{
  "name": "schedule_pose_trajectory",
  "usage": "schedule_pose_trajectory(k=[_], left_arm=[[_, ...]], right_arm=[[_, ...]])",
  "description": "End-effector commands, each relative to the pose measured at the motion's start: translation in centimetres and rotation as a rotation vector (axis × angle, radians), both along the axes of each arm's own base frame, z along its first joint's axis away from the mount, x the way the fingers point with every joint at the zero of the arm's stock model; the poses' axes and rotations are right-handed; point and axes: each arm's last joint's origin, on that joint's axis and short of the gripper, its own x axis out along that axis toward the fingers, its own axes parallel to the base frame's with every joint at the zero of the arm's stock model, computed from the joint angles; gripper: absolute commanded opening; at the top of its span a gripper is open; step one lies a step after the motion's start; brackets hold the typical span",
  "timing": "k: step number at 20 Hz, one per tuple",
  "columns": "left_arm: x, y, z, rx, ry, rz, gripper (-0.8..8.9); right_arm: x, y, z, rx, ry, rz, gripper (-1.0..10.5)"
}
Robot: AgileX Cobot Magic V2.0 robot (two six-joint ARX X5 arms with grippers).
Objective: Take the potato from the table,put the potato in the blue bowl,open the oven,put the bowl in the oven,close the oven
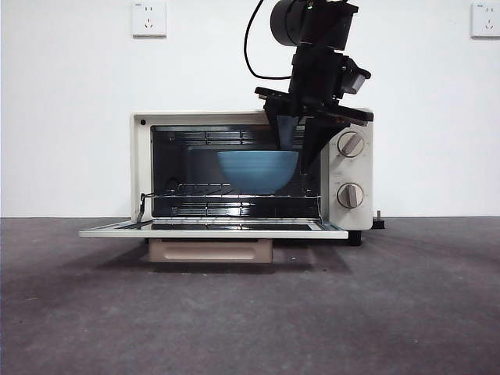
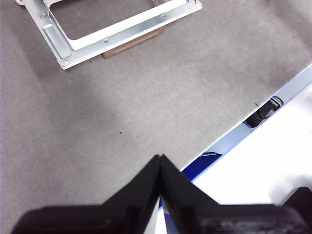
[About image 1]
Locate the blue bowl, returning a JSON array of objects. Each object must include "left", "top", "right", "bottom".
[{"left": 216, "top": 150, "right": 300, "bottom": 195}]

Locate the oven door with beige handle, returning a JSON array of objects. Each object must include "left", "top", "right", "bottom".
[{"left": 79, "top": 193, "right": 349, "bottom": 263}]

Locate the beige oven knob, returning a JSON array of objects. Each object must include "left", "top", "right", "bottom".
[
  {"left": 337, "top": 131, "right": 365, "bottom": 159},
  {"left": 336, "top": 182, "right": 365, "bottom": 209}
]

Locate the white toaster oven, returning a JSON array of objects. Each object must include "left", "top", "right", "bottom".
[{"left": 129, "top": 108, "right": 374, "bottom": 248}]

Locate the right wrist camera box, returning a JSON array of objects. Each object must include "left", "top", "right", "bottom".
[{"left": 341, "top": 56, "right": 372, "bottom": 95}]

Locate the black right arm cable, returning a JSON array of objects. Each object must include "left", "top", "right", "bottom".
[{"left": 244, "top": 0, "right": 293, "bottom": 80}]

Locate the metal wire oven rack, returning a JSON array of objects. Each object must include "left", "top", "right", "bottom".
[{"left": 150, "top": 181, "right": 324, "bottom": 204}]

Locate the white wall socket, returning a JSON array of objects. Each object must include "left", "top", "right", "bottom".
[
  {"left": 131, "top": 1, "right": 167, "bottom": 39},
  {"left": 470, "top": 2, "right": 500, "bottom": 40}
]

